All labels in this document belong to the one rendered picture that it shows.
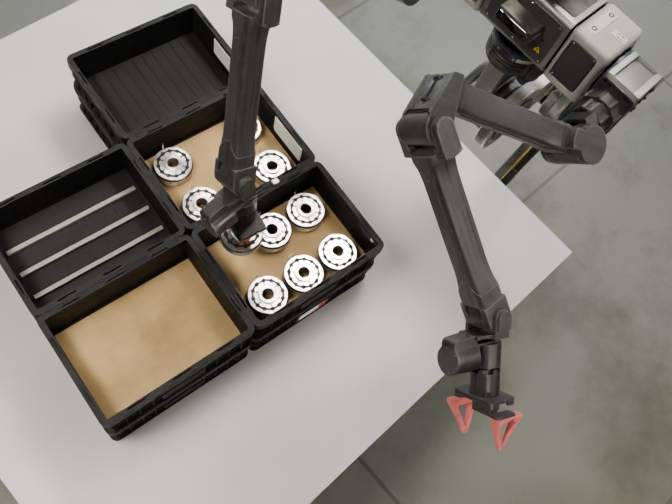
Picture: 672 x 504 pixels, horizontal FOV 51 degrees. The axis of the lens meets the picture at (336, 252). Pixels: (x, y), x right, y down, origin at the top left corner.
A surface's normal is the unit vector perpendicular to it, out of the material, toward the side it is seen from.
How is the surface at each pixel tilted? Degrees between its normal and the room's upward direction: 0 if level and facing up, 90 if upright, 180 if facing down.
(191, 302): 0
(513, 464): 0
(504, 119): 41
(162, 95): 0
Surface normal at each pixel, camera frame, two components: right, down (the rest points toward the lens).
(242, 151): 0.67, 0.33
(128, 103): 0.18, -0.39
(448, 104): 0.55, 0.14
